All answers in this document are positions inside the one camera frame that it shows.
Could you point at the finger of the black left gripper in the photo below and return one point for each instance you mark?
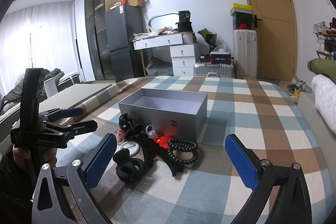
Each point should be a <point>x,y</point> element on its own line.
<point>68,132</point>

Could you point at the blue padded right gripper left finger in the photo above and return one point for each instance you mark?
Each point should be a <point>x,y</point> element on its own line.
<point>50,203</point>

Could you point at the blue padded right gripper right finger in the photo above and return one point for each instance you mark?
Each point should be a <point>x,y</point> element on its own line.
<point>292,203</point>

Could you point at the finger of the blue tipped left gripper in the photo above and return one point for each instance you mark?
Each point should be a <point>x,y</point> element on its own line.
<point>57,114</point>

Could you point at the white round pin badge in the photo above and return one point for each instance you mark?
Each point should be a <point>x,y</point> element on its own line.
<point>132,146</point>

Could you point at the black rounded hair clip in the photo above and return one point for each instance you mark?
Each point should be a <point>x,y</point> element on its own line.
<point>129,169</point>

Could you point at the large black hair claw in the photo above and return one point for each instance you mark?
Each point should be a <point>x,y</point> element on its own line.
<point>151,149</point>

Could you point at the red flag pin badge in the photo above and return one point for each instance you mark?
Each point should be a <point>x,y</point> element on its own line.
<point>162,141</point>

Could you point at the person's left hand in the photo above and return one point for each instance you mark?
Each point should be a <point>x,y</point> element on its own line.
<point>22,155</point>

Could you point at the grey flat board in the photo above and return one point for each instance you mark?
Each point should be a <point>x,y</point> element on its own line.
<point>68,98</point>

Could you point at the plaid bed cover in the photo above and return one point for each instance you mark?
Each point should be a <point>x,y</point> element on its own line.
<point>262,116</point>

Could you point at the black refrigerator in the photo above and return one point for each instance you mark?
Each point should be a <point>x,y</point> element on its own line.
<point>122,23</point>

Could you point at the grey open cardboard box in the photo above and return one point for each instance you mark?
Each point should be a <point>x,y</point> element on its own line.
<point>175,113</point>

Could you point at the shoes on floor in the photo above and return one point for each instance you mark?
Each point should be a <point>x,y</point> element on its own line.
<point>297,87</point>

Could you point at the white rolled blanket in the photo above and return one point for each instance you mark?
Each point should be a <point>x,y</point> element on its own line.
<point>325,99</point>

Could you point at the glass door cabinet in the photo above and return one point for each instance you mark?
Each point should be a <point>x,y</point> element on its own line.
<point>98,46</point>

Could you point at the cardboard box on fridge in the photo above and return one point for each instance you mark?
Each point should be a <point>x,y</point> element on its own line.
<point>136,3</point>

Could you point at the white desk with drawers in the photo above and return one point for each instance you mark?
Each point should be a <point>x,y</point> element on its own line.
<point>184,50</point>

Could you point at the olive green rolled mat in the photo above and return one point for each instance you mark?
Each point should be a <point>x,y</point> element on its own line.
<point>323,67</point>

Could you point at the silver lying suitcase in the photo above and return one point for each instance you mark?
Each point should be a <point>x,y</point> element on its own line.
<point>202,69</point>

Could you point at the black hat box stack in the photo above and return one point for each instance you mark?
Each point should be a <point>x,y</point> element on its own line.
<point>184,24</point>

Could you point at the black red box on suitcase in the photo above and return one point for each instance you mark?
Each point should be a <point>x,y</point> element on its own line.
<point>220,58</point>

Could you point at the wooden shoe rack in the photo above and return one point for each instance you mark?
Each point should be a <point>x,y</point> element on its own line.
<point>326,43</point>

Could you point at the flower bouquet black wrap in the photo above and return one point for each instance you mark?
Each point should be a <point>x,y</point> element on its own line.
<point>210,38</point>

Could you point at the white upright suitcase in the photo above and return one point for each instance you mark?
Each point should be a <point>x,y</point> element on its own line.
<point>245,53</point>

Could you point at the wooden door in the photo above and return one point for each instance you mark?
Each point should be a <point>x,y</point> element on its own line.
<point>276,27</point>

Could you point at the black red shoebox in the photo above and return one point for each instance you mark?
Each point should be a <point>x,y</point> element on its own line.
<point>242,21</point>

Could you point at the yellow lid shoebox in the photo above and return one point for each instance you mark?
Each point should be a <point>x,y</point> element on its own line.
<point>237,7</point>

